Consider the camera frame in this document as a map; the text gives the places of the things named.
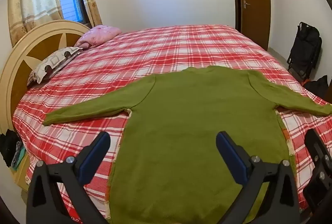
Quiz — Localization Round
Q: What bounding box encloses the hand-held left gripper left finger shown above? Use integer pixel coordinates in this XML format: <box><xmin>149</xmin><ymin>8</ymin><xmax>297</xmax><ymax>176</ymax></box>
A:
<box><xmin>26</xmin><ymin>131</ymin><xmax>111</xmax><ymax>224</ymax></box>

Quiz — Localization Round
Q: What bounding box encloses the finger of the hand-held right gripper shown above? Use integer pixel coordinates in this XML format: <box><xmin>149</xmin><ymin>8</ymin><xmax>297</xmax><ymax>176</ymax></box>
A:
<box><xmin>303</xmin><ymin>129</ymin><xmax>332</xmax><ymax>214</ymax></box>

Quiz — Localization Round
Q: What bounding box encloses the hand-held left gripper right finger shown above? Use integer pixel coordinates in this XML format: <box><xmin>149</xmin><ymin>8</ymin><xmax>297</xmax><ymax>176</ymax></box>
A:
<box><xmin>216</xmin><ymin>131</ymin><xmax>301</xmax><ymax>224</ymax></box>

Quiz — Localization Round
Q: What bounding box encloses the green striped knitted sweater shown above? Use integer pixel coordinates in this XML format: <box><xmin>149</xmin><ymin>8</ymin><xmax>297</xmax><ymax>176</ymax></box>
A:
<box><xmin>43</xmin><ymin>66</ymin><xmax>332</xmax><ymax>224</ymax></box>

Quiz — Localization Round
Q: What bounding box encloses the dark clothes pile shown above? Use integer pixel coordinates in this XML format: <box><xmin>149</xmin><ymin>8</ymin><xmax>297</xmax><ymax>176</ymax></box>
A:
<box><xmin>0</xmin><ymin>129</ymin><xmax>21</xmax><ymax>167</ymax></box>

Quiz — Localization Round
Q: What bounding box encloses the black bag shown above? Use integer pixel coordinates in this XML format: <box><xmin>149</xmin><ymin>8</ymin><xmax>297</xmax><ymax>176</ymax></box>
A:
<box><xmin>303</xmin><ymin>75</ymin><xmax>329</xmax><ymax>100</ymax></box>

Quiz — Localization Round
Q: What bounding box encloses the black backpack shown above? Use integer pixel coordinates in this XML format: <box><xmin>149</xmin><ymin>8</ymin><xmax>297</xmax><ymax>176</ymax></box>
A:
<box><xmin>287</xmin><ymin>22</ymin><xmax>322</xmax><ymax>82</ymax></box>

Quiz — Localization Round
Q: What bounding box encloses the brown patterned pillow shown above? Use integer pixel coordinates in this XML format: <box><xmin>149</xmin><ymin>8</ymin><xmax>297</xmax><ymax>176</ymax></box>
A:
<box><xmin>27</xmin><ymin>47</ymin><xmax>83</xmax><ymax>84</ymax></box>

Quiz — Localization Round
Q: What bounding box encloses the cream wooden bed headboard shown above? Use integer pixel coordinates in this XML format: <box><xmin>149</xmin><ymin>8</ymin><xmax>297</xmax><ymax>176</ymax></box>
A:
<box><xmin>0</xmin><ymin>20</ymin><xmax>91</xmax><ymax>133</ymax></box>

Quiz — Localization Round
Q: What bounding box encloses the pink folded blanket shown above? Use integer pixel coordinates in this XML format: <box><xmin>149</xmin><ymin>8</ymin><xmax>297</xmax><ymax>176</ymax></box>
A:
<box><xmin>74</xmin><ymin>25</ymin><xmax>122</xmax><ymax>49</ymax></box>

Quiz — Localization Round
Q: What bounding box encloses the red plaid bed sheet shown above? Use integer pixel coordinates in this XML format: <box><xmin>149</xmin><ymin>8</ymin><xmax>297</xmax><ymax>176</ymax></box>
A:
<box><xmin>12</xmin><ymin>24</ymin><xmax>332</xmax><ymax>219</ymax></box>

